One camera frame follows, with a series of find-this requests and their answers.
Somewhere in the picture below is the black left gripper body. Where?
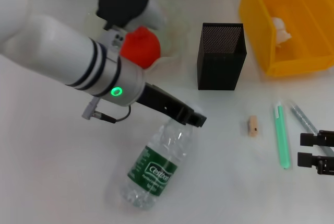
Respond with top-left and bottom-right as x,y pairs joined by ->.
135,82 -> 196,125

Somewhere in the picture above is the grey marker pen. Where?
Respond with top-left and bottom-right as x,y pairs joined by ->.
289,100 -> 334,157

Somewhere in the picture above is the green pen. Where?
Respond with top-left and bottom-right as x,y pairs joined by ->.
273,100 -> 292,170

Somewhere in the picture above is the small beige wooden block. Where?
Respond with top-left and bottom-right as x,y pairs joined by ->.
247,115 -> 259,138

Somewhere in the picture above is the red-orange toy orange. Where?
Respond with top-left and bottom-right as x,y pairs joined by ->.
120,25 -> 161,69

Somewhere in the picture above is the clear water bottle green label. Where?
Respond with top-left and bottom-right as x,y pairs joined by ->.
119,116 -> 195,210

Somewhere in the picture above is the white paper ball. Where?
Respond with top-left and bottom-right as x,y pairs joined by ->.
271,16 -> 293,50

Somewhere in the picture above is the black mesh pen holder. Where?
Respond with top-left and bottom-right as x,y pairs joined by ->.
197,22 -> 248,91

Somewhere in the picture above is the pale green glass fruit plate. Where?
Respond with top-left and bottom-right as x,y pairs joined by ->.
85,0 -> 193,75

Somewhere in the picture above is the yellow plastic bin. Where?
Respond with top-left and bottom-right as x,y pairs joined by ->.
238,0 -> 334,77

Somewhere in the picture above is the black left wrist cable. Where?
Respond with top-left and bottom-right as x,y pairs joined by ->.
82,97 -> 132,124

